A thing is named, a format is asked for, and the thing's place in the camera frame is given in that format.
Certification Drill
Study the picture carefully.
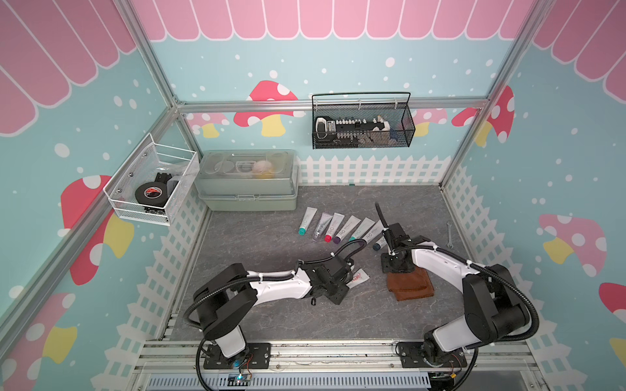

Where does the brown microfiber cloth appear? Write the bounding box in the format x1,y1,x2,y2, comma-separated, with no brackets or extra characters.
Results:
387,267,435,301

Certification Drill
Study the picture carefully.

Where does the dark cap toothpaste tube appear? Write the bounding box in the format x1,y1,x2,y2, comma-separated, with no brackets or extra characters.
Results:
347,269,369,289
373,237,387,251

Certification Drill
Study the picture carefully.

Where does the purple cap toothpaste tube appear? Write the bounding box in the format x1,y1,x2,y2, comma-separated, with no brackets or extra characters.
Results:
362,220,384,243
333,216,361,244

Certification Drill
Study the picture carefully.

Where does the teal cap toothpaste tube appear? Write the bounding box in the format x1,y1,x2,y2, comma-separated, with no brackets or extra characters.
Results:
350,218,375,241
298,207,317,236

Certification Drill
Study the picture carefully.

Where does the purple cap toothpaste tube top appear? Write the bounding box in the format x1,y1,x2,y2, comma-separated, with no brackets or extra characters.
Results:
333,216,361,244

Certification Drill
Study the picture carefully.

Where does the silver foil toothpaste tube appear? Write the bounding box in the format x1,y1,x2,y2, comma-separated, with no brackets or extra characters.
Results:
313,212,333,240

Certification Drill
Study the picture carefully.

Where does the red cap toothpaste tube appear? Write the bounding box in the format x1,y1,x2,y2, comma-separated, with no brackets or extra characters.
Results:
324,213,345,243

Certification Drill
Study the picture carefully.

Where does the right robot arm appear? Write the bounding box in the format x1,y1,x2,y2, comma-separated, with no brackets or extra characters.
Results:
376,207,541,367

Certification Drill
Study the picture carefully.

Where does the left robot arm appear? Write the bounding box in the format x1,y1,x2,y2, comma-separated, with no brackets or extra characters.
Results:
183,239,367,359

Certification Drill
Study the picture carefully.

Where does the silver wrench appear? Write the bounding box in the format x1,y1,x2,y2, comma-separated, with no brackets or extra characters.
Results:
446,222,454,249

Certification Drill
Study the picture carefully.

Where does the green plastic storage box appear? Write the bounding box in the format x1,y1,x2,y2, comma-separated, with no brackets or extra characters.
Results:
195,149,299,212

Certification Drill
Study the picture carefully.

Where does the black power strip in basket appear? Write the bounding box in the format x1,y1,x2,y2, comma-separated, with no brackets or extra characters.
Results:
314,117,391,144

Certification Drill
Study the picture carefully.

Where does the black tape roll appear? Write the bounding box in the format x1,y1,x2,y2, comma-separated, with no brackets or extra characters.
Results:
135,182,168,208

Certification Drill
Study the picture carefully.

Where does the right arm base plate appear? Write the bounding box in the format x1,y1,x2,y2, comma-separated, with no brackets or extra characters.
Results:
395,341,467,370

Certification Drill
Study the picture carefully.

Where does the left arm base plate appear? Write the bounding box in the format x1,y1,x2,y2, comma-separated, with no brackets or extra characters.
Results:
202,343,272,370

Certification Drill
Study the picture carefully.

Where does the black wire mesh basket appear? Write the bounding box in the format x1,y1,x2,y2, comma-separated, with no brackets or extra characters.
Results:
311,91,416,149

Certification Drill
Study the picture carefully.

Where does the white wire basket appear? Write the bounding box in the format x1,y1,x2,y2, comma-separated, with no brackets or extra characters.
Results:
103,135,200,226

